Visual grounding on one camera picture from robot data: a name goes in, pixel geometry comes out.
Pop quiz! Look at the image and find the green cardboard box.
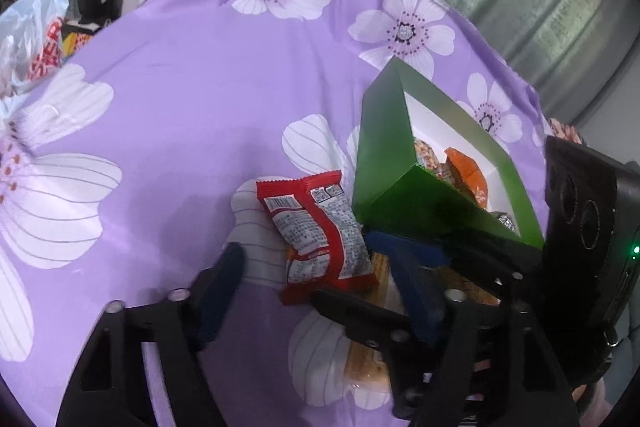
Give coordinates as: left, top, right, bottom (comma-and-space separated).
352, 58, 544, 248

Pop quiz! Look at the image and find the orange snack packet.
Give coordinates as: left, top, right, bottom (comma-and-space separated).
446, 147, 488, 209

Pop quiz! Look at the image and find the red white snack packet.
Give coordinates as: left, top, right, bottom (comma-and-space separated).
256, 170, 378, 306

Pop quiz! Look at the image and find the yellow cracker snack packet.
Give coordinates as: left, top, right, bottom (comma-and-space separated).
344, 253, 500, 393

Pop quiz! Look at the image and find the clear orange-label snack packet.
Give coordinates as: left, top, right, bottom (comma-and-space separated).
414, 139, 452, 184

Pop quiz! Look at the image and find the silver small snack packet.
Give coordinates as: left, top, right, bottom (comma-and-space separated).
491, 211, 518, 234

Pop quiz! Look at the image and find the pile of folded clothes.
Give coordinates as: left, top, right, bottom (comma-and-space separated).
549, 118, 584, 144

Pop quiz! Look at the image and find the purple floral tablecloth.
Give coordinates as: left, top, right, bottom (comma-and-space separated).
1, 0, 548, 426

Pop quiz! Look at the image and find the white red plastic bag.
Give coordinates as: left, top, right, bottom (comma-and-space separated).
1, 0, 70, 98

